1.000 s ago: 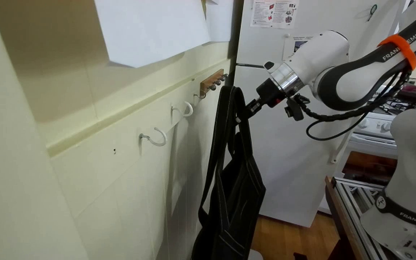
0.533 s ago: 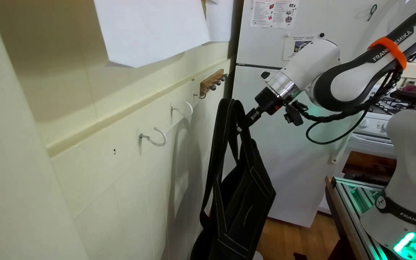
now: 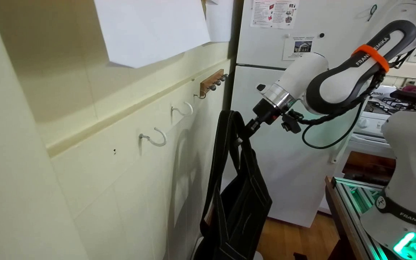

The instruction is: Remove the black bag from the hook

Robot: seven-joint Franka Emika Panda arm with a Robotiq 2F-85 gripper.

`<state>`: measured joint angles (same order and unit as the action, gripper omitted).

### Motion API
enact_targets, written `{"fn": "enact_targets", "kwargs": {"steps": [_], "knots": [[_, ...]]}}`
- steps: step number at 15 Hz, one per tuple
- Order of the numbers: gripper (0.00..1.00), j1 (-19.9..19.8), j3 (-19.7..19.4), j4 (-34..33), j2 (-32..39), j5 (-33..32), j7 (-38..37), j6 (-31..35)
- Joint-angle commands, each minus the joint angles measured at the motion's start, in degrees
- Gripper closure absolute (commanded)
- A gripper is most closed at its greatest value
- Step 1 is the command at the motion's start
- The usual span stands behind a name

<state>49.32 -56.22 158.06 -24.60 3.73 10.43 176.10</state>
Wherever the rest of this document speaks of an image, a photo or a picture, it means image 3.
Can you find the white refrigerator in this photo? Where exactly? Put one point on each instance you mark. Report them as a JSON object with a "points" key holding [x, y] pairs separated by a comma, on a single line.
{"points": [[303, 182]]}

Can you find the narrow white paper sheet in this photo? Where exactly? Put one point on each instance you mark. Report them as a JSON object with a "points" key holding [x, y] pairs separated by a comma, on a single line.
{"points": [[219, 21]]}

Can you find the white kitchen stove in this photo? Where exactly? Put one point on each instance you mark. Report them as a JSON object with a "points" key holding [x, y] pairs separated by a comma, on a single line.
{"points": [[368, 125]]}

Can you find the wooden hook rack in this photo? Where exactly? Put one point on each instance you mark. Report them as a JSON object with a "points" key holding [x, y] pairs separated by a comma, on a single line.
{"points": [[212, 80]]}

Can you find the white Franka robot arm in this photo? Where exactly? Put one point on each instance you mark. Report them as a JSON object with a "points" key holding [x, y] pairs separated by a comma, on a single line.
{"points": [[332, 86]]}

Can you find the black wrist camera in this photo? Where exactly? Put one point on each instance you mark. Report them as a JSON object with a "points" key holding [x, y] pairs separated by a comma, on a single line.
{"points": [[292, 121]]}

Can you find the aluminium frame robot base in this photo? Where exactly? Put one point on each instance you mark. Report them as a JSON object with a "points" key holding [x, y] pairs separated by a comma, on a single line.
{"points": [[349, 202]]}

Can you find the small photo card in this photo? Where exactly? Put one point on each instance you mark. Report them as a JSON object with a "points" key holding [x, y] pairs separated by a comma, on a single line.
{"points": [[300, 46]]}

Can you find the black tote bag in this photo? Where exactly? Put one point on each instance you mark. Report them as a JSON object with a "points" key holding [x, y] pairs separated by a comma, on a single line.
{"points": [[241, 206]]}

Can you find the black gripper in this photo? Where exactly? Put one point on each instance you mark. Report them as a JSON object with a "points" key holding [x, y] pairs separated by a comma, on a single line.
{"points": [[267, 111]]}

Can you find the large white paper sheet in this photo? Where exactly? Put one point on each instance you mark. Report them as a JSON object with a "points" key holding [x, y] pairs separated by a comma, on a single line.
{"points": [[154, 28]]}

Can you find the white wall hook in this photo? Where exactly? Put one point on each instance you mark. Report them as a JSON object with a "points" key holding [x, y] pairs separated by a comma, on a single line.
{"points": [[157, 143], [186, 112]]}

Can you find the flyer with red print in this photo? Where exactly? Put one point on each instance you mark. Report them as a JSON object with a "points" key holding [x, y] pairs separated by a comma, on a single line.
{"points": [[270, 11]]}

